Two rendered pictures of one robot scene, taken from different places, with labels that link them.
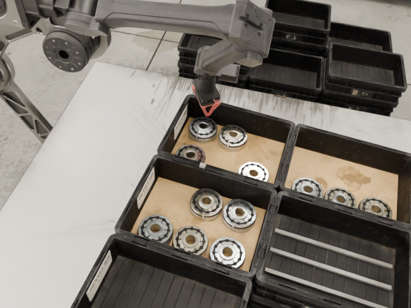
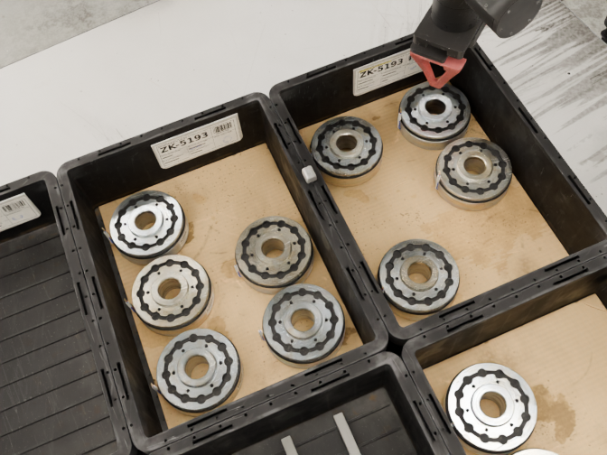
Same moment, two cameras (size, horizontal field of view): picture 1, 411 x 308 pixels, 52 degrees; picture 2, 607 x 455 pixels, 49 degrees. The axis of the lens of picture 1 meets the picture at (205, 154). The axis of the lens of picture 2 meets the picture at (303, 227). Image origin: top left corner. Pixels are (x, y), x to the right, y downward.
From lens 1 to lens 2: 0.74 m
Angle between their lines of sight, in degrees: 34
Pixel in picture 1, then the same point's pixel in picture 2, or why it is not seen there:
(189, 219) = (225, 255)
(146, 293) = (40, 308)
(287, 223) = (379, 428)
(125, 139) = (331, 49)
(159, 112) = not seen: hidden behind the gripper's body
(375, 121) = not seen: outside the picture
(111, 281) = (23, 246)
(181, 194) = (264, 203)
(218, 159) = (400, 192)
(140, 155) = not seen: hidden behind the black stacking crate
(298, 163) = (556, 335)
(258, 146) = (511, 230)
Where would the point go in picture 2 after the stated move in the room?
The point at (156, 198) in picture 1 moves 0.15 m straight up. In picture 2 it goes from (219, 175) to (199, 112)
